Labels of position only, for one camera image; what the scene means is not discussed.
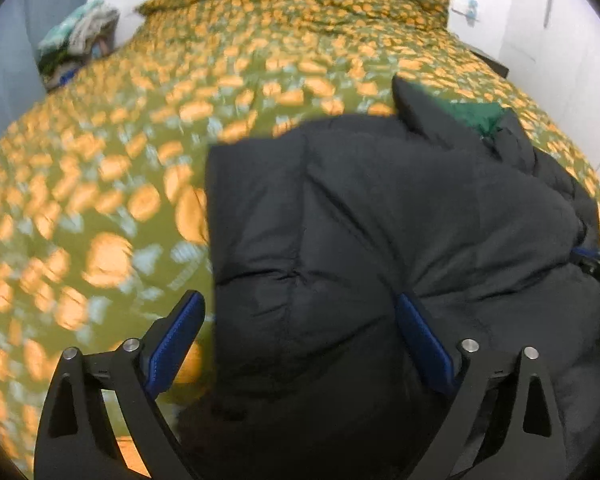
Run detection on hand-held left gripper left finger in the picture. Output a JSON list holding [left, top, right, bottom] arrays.
[[33, 290, 207, 480]]

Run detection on black puffer jacket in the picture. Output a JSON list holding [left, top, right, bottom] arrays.
[[180, 76, 600, 480]]

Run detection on white wardrobe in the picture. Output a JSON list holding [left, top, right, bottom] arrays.
[[497, 0, 600, 171]]

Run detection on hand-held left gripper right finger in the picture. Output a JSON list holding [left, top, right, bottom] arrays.
[[394, 292, 568, 480]]

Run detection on wall socket with blue plug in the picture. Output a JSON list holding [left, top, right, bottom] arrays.
[[452, 0, 481, 26]]

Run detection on blue grey curtain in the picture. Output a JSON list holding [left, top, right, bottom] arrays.
[[0, 0, 88, 161]]

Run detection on dark wooden nightstand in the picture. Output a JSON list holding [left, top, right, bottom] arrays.
[[470, 45, 510, 78]]

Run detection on pile of clothes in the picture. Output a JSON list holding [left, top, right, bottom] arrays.
[[36, 0, 121, 92]]

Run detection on green orange floral quilt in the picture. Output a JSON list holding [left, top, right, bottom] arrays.
[[0, 0, 600, 476]]

